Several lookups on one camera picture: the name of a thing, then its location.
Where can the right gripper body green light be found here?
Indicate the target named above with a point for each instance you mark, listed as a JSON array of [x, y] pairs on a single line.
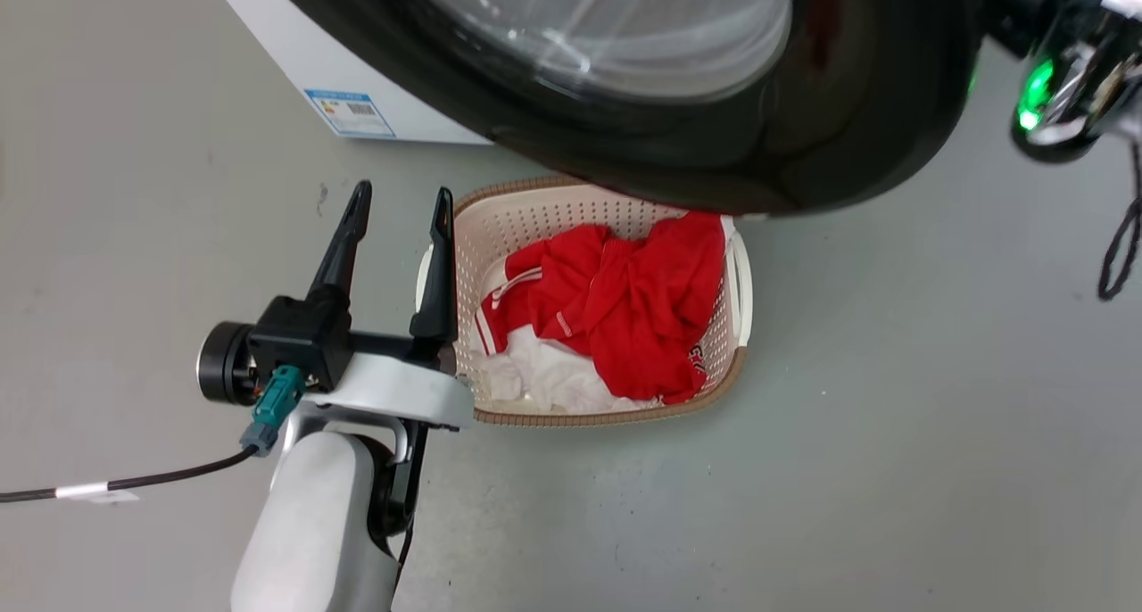
[[1084, 86]]

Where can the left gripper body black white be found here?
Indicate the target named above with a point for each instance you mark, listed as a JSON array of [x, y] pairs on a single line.
[[393, 389]]

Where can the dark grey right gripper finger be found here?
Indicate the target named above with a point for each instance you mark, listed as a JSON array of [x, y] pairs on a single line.
[[1022, 5]]

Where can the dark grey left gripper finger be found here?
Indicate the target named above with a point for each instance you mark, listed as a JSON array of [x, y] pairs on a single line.
[[343, 246], [440, 282]]

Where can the black round washing machine door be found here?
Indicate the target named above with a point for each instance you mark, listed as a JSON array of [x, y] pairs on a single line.
[[830, 103]]

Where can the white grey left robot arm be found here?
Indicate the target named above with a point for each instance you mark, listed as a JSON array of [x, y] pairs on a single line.
[[312, 523]]

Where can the white washing machine body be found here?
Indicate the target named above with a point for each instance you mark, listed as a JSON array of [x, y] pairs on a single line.
[[294, 50]]

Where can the beige white plastic laundry basket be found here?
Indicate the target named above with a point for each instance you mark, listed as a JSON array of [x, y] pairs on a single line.
[[535, 215]]

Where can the blue white energy label sticker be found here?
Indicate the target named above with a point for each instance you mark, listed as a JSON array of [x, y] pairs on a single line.
[[351, 113]]

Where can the red garment with white stripes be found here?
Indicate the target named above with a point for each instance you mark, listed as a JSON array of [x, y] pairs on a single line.
[[633, 309]]

